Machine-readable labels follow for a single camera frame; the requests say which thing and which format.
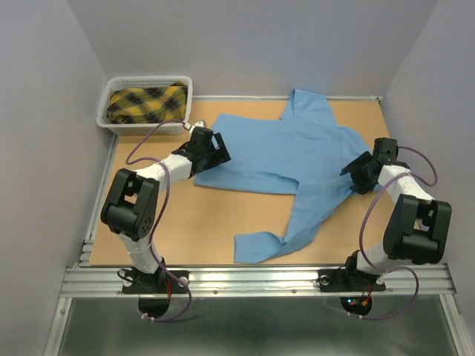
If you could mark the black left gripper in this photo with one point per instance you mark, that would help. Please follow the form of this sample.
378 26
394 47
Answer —
220 156

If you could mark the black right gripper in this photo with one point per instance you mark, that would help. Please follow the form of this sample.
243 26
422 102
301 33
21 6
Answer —
360 186

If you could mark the light blue long sleeve shirt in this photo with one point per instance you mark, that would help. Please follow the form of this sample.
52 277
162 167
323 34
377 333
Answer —
302 154

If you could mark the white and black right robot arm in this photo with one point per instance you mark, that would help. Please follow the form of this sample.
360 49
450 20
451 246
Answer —
418 227

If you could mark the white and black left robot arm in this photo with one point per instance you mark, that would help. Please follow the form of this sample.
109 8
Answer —
130 208

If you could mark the yellow plaid shirt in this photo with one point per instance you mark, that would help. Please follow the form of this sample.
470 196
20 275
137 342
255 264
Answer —
148 105

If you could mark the white plastic basket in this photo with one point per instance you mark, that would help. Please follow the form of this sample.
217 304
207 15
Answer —
172 127

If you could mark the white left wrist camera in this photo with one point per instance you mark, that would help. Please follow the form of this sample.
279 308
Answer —
190 127

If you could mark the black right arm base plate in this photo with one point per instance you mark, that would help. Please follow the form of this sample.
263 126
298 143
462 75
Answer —
334 282

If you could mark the aluminium mounting rail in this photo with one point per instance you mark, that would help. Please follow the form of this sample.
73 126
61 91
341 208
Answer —
256 281

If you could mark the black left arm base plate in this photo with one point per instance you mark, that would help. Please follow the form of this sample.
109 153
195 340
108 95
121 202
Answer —
154 290

